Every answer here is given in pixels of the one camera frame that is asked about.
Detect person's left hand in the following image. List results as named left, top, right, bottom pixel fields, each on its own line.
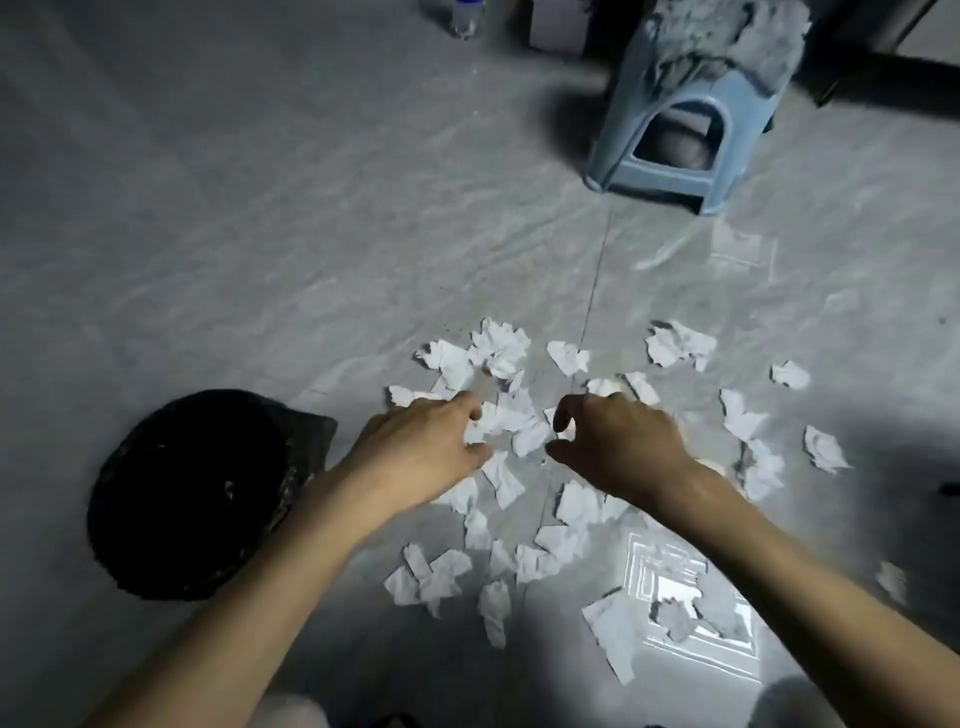
left=329, top=395, right=495, bottom=526

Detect person's right hand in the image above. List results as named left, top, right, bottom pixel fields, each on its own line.
left=545, top=393, right=703, bottom=511

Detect torn white paper scraps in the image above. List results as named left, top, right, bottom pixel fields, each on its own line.
left=383, top=316, right=913, bottom=688

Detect black-lined trash bin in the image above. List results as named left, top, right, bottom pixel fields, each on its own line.
left=86, top=388, right=340, bottom=604

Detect person's right forearm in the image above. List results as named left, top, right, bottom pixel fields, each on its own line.
left=644, top=458, right=960, bottom=728

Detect person's left forearm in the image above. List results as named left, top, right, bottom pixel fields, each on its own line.
left=80, top=468, right=384, bottom=728

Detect blue plastic stool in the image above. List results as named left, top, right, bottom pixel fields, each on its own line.
left=584, top=14, right=811, bottom=219

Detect grey fluffy cloth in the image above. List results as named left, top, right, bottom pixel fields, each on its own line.
left=641, top=0, right=815, bottom=95

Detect pale pink box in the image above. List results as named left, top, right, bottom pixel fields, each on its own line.
left=527, top=0, right=594, bottom=55

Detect clear plastic bottle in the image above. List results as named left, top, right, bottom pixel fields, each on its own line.
left=448, top=0, right=487, bottom=40

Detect black furniture base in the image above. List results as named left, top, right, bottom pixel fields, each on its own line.
left=809, top=0, right=920, bottom=106

